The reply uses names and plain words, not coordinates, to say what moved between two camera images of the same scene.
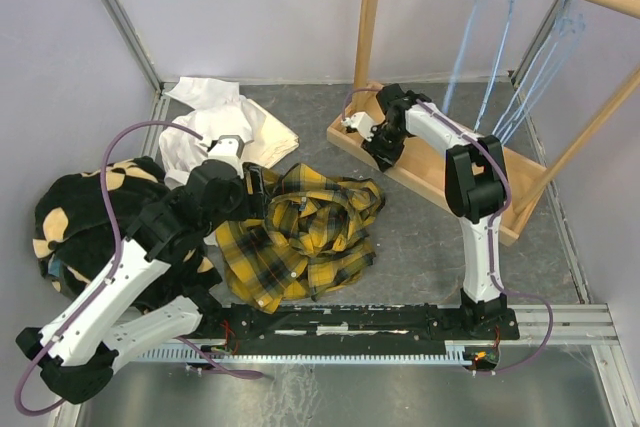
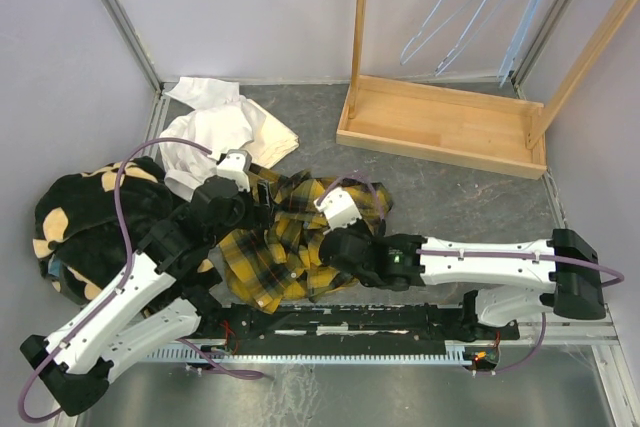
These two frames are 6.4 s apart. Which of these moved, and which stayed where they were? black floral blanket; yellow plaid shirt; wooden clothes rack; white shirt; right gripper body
Moved: wooden clothes rack; right gripper body
Stayed: yellow plaid shirt; white shirt; black floral blanket
